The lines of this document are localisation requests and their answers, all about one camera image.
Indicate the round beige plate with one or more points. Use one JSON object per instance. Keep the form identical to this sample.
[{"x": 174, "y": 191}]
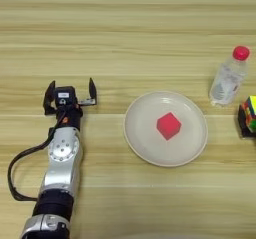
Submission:
[{"x": 143, "y": 133}]

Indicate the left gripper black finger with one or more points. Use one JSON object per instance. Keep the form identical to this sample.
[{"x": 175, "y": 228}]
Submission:
[
  {"x": 49, "y": 94},
  {"x": 92, "y": 89}
]

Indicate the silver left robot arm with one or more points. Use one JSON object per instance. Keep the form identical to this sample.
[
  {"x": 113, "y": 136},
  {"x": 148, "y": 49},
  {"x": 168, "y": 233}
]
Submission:
[{"x": 63, "y": 169}]

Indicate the clear bottle with red cap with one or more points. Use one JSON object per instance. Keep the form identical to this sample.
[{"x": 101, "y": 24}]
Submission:
[{"x": 228, "y": 79}]

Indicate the red cube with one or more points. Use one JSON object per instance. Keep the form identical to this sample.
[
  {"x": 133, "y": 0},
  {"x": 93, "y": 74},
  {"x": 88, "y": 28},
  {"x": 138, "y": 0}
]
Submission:
[{"x": 168, "y": 126}]

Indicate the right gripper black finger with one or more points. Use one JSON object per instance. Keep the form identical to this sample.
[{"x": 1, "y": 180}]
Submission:
[{"x": 242, "y": 123}]

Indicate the left gripper labelled black box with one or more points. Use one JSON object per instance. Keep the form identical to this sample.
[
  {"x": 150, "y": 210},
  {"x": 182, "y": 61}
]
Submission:
[{"x": 65, "y": 95}]

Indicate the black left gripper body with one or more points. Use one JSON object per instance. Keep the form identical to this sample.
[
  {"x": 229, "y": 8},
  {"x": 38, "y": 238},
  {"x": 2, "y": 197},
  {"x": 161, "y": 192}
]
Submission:
[{"x": 71, "y": 118}]

